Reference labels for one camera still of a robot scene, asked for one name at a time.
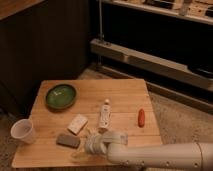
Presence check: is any metal shelving unit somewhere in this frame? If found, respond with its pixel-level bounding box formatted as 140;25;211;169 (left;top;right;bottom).
89;0;213;113

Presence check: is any white rectangular sponge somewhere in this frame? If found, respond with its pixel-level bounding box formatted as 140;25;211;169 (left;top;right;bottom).
67;114;88;135

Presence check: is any wooden table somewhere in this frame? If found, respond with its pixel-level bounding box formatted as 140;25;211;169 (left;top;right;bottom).
12;79;162;168

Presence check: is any white plastic cup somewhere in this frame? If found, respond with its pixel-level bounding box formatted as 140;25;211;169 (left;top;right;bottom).
10;119;36;144

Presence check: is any red orange carrot toy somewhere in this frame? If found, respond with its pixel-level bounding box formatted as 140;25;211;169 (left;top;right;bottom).
138;108;145;127

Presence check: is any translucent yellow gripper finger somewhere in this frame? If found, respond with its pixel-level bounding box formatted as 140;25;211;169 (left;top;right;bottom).
71;151;87;162
85;128;92;138

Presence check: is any dark wooden cabinet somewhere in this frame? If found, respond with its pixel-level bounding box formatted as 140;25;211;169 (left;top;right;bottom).
0;0;90;116

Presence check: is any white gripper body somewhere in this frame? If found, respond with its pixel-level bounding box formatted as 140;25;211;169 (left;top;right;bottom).
84;134;107;155

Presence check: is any green ceramic bowl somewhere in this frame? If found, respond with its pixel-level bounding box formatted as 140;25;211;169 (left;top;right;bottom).
45;84;77;110

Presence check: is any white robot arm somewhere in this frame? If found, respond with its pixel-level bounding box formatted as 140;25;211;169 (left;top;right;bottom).
73;131;213;171

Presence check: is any white tube with cap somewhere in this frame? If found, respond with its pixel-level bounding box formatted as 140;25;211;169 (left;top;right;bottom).
98;99;111;132

